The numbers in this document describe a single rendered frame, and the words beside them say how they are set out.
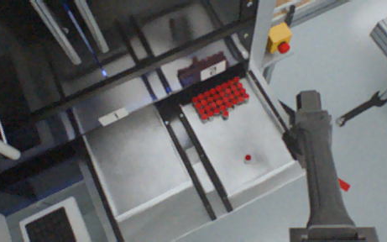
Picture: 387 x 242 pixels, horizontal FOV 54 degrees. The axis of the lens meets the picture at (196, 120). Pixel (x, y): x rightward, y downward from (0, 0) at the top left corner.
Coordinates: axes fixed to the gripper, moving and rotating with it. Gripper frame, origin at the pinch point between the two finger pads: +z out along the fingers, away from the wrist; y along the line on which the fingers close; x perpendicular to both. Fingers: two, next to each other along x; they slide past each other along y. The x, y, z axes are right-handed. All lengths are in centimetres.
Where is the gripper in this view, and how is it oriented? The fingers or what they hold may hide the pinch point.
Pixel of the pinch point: (296, 154)
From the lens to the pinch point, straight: 107.2
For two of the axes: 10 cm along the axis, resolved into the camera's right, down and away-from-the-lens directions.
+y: -4.3, -8.4, 3.3
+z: 0.4, 3.4, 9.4
